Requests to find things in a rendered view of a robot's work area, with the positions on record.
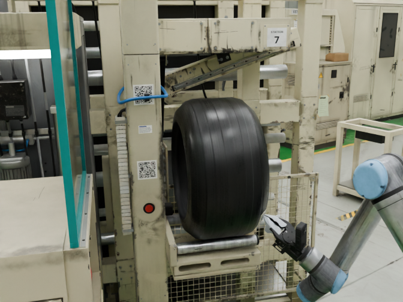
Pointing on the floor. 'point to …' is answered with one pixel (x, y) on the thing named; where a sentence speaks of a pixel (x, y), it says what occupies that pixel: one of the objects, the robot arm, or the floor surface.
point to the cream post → (145, 147)
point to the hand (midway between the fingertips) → (267, 216)
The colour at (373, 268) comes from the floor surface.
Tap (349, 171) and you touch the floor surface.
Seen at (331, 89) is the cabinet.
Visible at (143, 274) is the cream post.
